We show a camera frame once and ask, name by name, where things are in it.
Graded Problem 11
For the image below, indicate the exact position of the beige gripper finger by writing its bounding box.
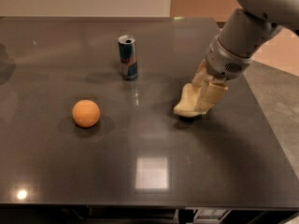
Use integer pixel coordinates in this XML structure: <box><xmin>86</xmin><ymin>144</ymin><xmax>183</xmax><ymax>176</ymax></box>
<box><xmin>192</xmin><ymin>60</ymin><xmax>209</xmax><ymax>87</ymax></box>
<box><xmin>194</xmin><ymin>78</ymin><xmax>228</xmax><ymax>114</ymax></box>

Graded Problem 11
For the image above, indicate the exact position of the red bull can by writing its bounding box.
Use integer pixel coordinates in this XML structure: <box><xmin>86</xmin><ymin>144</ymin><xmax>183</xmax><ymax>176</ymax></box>
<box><xmin>118</xmin><ymin>35</ymin><xmax>138</xmax><ymax>80</ymax></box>

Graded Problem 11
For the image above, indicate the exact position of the dark drawer under table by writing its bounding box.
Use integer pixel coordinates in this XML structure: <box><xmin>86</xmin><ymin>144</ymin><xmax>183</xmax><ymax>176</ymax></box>
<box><xmin>71</xmin><ymin>204</ymin><xmax>232</xmax><ymax>224</ymax></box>

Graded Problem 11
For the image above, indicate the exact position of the yellow sponge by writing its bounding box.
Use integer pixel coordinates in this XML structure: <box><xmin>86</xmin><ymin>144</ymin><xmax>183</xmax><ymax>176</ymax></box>
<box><xmin>173</xmin><ymin>83</ymin><xmax>206</xmax><ymax>118</ymax></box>

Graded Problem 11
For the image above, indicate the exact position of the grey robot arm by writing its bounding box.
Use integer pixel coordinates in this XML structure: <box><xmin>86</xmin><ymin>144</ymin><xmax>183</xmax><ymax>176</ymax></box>
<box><xmin>192</xmin><ymin>0</ymin><xmax>299</xmax><ymax>114</ymax></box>

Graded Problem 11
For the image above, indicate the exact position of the orange ball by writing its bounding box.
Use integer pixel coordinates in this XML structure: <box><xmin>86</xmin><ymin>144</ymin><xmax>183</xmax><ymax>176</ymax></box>
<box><xmin>72</xmin><ymin>100</ymin><xmax>101</xmax><ymax>128</ymax></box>

